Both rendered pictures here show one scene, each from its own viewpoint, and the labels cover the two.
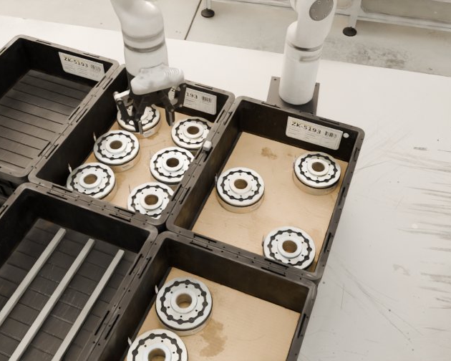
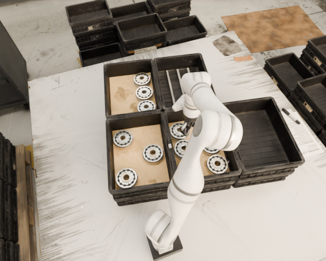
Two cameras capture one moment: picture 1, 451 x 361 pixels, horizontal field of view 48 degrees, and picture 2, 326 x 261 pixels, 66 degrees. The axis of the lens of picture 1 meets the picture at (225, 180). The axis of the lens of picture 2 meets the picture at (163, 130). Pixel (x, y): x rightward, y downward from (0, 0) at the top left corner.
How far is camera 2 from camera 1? 126 cm
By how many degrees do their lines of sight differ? 69
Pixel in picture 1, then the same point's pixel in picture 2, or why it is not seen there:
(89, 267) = not seen: hidden behind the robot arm
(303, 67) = not seen: hidden behind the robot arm
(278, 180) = (141, 170)
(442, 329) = (65, 165)
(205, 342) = (135, 105)
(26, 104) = (269, 149)
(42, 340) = (177, 86)
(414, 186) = (85, 231)
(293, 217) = (128, 156)
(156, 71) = (181, 102)
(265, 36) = not seen: outside the picture
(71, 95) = (258, 164)
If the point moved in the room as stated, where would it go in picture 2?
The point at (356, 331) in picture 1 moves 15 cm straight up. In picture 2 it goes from (95, 150) to (89, 137)
